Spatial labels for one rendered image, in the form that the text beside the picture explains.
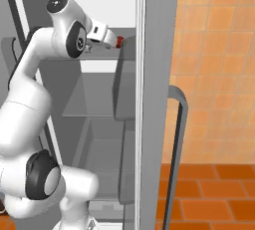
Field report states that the grey fridge door handle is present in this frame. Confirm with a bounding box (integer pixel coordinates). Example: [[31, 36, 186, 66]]
[[161, 85, 189, 230]]

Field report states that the red bell pepper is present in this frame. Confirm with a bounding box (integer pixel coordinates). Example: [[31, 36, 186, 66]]
[[115, 35, 125, 49]]

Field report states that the glass fridge shelf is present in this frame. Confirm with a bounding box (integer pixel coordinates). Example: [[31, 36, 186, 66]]
[[61, 72, 118, 118]]

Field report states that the grey open fridge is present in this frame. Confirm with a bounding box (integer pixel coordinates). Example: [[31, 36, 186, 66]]
[[0, 0, 147, 230]]

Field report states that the grey fridge door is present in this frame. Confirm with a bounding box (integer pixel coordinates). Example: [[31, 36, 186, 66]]
[[138, 0, 182, 230]]

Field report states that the grey fridge door bin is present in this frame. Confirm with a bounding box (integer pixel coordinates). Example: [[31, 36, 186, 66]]
[[118, 119, 137, 206], [112, 36, 137, 122]]

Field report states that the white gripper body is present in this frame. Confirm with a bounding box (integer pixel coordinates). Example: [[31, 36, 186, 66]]
[[101, 28, 119, 48]]

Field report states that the grey fridge drawer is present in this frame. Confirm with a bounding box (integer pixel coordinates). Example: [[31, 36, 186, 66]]
[[71, 117, 126, 202]]

